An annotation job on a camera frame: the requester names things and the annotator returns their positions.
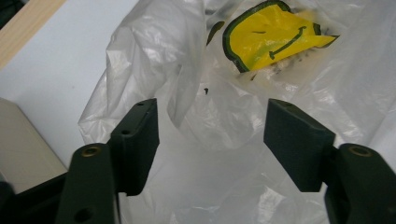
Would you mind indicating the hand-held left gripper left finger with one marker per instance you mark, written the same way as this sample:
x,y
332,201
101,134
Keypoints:
x,y
135,146

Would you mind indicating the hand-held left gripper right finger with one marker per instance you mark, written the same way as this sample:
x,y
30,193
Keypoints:
x,y
299,146

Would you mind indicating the clear plastic bag yellow face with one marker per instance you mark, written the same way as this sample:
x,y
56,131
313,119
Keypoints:
x,y
218,124

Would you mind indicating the white table sheet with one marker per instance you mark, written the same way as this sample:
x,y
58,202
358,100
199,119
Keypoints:
x,y
56,68

